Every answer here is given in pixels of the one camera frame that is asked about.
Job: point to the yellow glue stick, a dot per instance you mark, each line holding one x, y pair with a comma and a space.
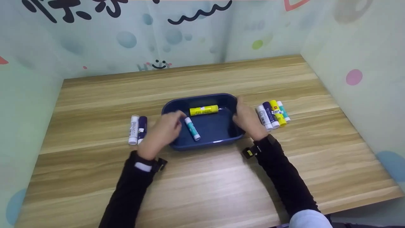
278, 113
204, 110

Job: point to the person's right fingers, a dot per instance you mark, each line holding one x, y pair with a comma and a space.
241, 109

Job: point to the person's right hand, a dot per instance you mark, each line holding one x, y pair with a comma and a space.
250, 122

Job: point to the person's left hand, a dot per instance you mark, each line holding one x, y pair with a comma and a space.
159, 134

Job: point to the dark blue glue stick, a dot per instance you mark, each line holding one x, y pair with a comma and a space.
271, 114
142, 126

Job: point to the dark blue plastic tray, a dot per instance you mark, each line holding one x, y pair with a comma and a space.
215, 128

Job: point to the person's right forearm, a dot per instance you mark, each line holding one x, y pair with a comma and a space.
289, 183

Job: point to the person's left forearm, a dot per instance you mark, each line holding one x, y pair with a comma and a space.
129, 196

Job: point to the teal glue stick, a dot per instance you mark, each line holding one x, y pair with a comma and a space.
283, 111
192, 129

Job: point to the black wrist band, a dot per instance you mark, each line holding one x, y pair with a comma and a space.
158, 164
253, 150

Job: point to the white glue stick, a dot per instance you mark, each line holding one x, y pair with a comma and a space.
264, 118
133, 129

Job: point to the person's left fingers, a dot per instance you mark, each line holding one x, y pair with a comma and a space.
175, 118

